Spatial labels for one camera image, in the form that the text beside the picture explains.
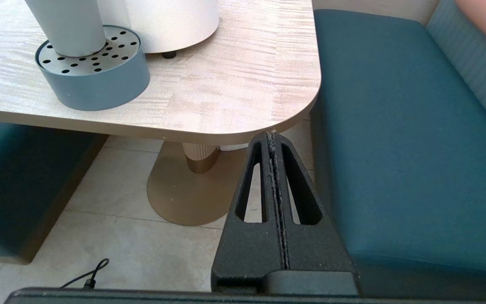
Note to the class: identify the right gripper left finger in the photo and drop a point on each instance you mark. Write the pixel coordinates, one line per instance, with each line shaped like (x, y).
(247, 253)

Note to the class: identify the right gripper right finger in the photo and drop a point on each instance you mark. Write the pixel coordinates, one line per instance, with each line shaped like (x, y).
(314, 253)

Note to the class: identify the grey-blue plastic cup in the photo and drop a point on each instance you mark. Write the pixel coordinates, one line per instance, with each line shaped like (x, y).
(70, 29)

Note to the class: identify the white paper scrap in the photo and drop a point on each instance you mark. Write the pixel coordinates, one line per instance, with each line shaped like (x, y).
(234, 147)

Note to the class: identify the teal upholstered bench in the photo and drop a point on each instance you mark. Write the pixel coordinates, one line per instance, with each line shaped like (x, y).
(416, 147)
(15, 181)

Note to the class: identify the round blue perforated drip tray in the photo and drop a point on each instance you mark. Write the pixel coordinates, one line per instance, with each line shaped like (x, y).
(99, 88)

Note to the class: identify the clear water dispenser white base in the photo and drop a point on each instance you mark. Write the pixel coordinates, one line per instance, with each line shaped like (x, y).
(171, 21)

